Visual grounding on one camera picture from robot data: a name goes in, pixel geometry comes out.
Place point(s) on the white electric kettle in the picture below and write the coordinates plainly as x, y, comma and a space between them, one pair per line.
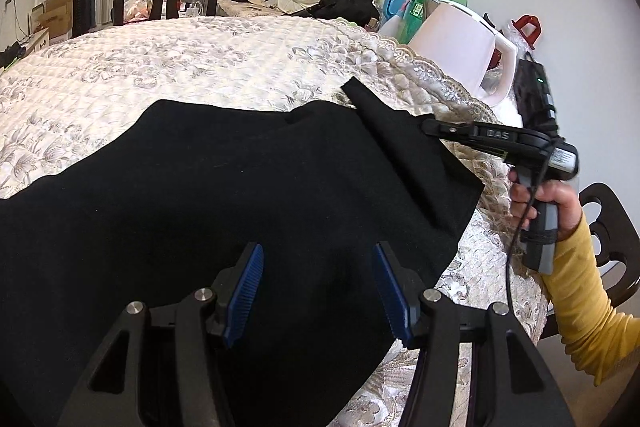
455, 42

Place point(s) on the black power adapter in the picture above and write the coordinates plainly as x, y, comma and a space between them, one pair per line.
532, 87

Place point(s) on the quilted floral tablecloth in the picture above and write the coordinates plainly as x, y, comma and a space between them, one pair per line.
200, 57

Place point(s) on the cardboard box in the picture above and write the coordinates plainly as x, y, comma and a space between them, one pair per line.
57, 14

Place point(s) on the person's right hand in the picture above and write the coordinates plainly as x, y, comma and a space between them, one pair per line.
565, 207

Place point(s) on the person's right forearm yellow sleeve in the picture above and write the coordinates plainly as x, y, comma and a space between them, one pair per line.
590, 307

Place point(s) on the black clothing pile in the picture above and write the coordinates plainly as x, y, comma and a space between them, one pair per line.
345, 2

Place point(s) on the black pants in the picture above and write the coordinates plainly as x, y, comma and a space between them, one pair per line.
200, 207

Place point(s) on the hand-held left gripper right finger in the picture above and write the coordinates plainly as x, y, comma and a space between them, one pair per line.
392, 292

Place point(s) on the dark wooden chair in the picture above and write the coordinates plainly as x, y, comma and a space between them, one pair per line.
607, 197

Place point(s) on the red plastic object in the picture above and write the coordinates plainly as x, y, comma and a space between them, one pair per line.
525, 22

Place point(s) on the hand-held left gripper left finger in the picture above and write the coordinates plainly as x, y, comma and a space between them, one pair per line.
245, 292

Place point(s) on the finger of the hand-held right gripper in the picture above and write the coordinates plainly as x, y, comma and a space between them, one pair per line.
445, 129

